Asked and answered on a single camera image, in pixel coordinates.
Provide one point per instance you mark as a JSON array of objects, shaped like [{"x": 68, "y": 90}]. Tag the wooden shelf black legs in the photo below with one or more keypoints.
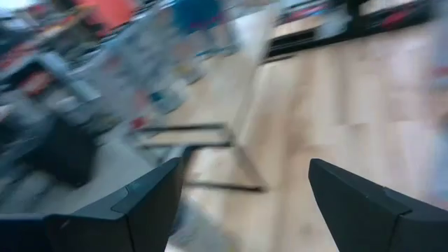
[{"x": 210, "y": 144}]

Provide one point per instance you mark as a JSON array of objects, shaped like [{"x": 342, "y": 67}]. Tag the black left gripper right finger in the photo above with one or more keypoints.
[{"x": 371, "y": 220}]

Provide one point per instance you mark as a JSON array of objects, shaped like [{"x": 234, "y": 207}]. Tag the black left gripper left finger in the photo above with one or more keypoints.
[{"x": 133, "y": 220}]

